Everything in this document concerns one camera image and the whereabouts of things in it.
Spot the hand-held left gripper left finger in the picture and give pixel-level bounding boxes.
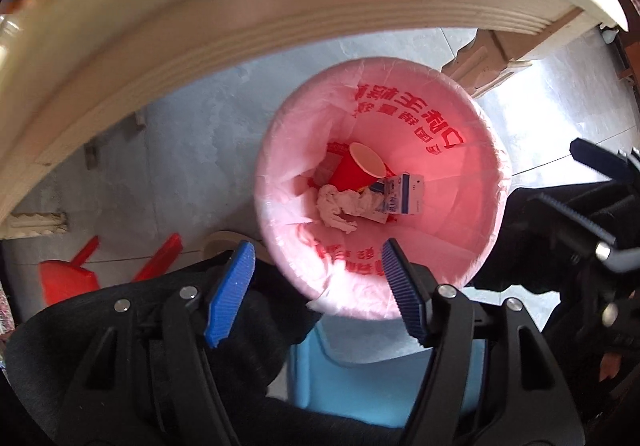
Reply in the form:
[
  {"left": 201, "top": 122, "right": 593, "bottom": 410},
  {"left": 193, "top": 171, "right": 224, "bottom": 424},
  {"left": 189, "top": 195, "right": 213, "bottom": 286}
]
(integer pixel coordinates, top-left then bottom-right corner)
[{"left": 52, "top": 240, "right": 257, "bottom": 446}]

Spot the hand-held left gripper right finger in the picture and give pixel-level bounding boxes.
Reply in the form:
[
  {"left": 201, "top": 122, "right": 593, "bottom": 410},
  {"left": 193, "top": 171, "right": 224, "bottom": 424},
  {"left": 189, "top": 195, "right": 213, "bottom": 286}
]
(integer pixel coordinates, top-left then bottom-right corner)
[{"left": 381, "top": 237, "right": 585, "bottom": 446}]

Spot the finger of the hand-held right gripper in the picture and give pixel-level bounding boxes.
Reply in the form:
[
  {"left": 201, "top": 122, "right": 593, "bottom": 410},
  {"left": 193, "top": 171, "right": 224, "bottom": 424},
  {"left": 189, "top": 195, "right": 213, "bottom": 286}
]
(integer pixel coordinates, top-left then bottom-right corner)
[
  {"left": 537, "top": 192, "right": 640, "bottom": 274},
  {"left": 570, "top": 138, "right": 637, "bottom": 183}
]

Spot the white box with blue panel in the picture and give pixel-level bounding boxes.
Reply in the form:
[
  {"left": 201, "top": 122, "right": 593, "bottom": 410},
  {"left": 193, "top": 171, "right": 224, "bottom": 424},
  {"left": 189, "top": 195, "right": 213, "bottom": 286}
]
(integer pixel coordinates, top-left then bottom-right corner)
[{"left": 387, "top": 173, "right": 426, "bottom": 217}]

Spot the pink lined trash bin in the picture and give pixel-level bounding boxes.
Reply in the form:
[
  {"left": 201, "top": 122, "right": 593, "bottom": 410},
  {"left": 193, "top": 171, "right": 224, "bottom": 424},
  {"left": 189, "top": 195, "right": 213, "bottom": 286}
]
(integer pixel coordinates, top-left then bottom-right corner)
[{"left": 254, "top": 56, "right": 513, "bottom": 319}]

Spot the white tissue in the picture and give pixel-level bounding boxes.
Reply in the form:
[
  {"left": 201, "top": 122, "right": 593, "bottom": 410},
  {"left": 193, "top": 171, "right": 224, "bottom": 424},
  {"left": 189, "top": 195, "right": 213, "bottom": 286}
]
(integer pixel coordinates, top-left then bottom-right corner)
[{"left": 316, "top": 184, "right": 386, "bottom": 233}]

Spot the red paper cup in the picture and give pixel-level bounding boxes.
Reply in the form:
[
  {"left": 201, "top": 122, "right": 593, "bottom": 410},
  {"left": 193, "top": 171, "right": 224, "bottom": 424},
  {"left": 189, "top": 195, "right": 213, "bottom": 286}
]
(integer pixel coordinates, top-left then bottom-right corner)
[{"left": 327, "top": 142, "right": 388, "bottom": 193}]

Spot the person's right hand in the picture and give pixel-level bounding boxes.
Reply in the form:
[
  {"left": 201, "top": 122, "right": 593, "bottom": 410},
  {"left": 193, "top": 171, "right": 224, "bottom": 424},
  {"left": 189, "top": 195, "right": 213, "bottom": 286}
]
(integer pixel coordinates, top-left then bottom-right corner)
[{"left": 599, "top": 350, "right": 625, "bottom": 383}]

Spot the light blue plastic stool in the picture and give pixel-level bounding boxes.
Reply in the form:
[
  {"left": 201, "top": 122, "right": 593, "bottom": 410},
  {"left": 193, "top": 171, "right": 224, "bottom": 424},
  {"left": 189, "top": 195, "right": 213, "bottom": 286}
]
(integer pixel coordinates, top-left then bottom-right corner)
[{"left": 290, "top": 313, "right": 488, "bottom": 416}]

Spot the red plastic stool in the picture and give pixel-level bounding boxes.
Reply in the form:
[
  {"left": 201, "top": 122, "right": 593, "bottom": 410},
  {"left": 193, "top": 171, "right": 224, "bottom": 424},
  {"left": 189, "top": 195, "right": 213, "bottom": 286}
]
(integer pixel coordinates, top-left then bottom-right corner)
[{"left": 39, "top": 233, "right": 183, "bottom": 307}]

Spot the cream wooden table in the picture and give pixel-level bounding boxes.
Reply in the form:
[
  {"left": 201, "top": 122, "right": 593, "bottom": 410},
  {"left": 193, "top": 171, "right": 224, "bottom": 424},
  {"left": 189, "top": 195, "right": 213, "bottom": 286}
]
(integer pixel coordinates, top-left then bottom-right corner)
[{"left": 0, "top": 0, "right": 631, "bottom": 241}]

